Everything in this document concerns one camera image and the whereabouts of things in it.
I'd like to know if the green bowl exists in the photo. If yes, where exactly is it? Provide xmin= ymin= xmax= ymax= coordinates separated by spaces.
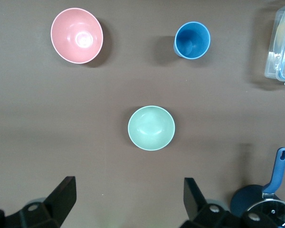
xmin=127 ymin=105 xmax=176 ymax=151

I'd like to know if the pink bowl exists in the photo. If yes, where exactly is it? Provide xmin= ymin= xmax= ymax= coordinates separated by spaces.
xmin=50 ymin=8 xmax=104 ymax=65

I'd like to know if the clear plastic container blue lid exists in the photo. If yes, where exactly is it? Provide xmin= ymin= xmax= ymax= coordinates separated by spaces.
xmin=264 ymin=3 xmax=285 ymax=90

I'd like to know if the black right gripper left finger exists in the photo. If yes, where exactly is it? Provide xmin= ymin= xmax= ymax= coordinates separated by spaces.
xmin=4 ymin=176 xmax=76 ymax=228

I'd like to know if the brown table cover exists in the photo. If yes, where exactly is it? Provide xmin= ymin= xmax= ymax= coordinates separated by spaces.
xmin=0 ymin=0 xmax=285 ymax=228

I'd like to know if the blue cup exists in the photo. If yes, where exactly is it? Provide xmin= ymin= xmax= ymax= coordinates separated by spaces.
xmin=173 ymin=21 xmax=211 ymax=60

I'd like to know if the dark blue pot with handle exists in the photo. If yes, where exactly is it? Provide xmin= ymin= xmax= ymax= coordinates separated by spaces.
xmin=230 ymin=147 xmax=285 ymax=228

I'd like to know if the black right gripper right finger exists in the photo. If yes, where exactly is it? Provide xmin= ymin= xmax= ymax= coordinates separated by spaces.
xmin=183 ymin=177 xmax=243 ymax=228

